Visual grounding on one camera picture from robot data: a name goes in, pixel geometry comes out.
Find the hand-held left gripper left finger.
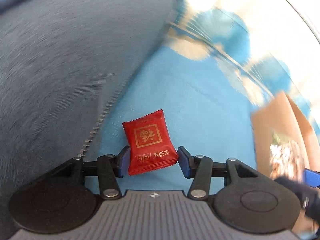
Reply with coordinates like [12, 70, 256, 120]
[37, 145, 131, 200]

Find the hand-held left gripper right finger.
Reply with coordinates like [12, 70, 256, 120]
[177, 146, 273, 200]

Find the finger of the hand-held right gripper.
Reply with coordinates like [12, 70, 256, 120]
[274, 176, 320, 220]
[304, 169, 320, 188]

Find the red square snack packet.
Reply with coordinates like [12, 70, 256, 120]
[122, 109, 179, 176]

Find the round seed cracker packet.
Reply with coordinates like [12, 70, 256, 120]
[269, 134, 305, 180]

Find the cardboard box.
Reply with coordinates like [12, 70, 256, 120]
[251, 91, 320, 240]

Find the blue white printed sofa cover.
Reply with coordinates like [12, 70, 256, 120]
[95, 0, 320, 196]

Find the blue fabric sofa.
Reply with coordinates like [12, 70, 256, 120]
[0, 0, 181, 233]

